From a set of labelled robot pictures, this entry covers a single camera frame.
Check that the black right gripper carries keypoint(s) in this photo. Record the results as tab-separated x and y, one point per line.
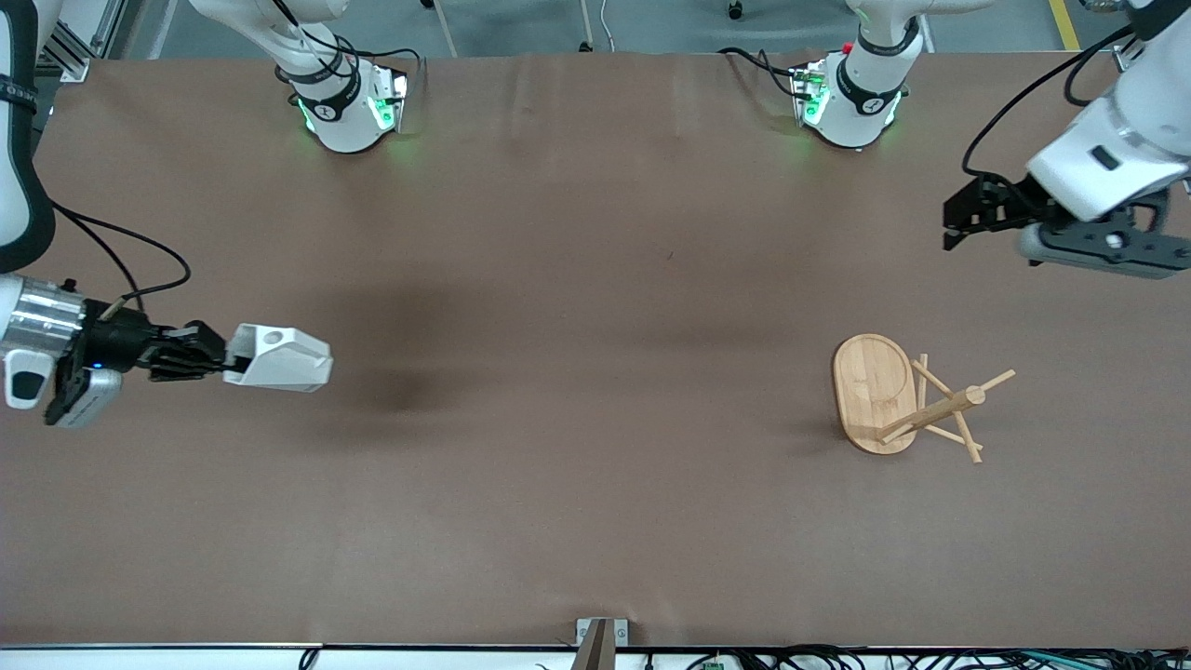
121	341

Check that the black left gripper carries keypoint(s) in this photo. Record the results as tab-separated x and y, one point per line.
1014	203

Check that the white faceted cup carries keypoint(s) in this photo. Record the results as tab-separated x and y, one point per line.
279	358

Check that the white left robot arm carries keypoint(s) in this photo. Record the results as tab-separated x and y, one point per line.
1117	149

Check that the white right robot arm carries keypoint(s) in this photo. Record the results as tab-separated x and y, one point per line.
23	186

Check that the wooden cup rack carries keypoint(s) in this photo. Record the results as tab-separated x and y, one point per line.
875	386

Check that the brown table cover sheet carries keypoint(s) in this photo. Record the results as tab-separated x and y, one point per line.
558	419

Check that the aluminium frame post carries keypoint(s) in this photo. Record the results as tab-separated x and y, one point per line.
1128	58
70	51

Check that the metal bracket with dark post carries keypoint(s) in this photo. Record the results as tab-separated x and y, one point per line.
595	642

